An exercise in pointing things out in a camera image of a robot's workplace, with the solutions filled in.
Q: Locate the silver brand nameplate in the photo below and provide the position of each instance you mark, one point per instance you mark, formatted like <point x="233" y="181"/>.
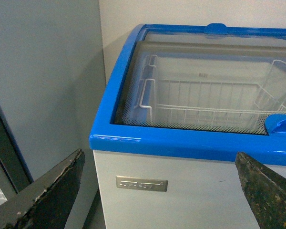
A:
<point x="141" y="183"/>

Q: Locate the white wire basket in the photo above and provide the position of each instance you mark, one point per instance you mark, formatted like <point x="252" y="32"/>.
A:
<point x="209" y="95"/>

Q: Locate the upright display fridge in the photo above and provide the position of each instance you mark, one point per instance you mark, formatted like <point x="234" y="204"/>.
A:
<point x="14" y="173"/>

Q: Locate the white blue chest freezer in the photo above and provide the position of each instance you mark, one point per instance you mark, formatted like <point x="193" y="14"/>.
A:
<point x="204" y="190"/>

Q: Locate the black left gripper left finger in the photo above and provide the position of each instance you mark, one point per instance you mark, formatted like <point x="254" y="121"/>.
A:
<point x="47" y="202"/>

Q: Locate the sliding glass freezer lid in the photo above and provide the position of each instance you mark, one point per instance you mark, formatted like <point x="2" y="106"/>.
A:
<point x="200" y="51"/>

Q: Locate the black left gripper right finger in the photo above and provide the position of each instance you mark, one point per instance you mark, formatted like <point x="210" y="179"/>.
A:
<point x="264" y="190"/>

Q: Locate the rear glass freezer lid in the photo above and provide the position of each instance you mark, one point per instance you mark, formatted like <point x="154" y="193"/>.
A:
<point x="218" y="33"/>

